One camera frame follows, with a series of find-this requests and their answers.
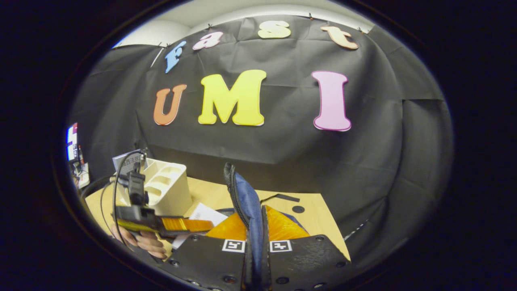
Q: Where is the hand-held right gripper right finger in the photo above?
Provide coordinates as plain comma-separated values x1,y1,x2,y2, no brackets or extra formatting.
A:
263,205,358,291

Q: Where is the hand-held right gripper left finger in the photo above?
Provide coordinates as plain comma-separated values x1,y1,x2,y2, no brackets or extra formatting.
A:
160,212,248,291

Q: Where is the white bookshelf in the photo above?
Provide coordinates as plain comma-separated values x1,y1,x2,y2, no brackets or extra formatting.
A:
117,158,193,217

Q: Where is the blue schoolbag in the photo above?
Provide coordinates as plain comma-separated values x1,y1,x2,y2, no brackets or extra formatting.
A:
216,162,309,291

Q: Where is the white side table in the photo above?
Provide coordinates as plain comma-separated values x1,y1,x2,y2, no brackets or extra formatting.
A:
77,162,90,189

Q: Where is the computer monitor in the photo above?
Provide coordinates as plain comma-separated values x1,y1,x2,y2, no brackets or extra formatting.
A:
67,123,79,162

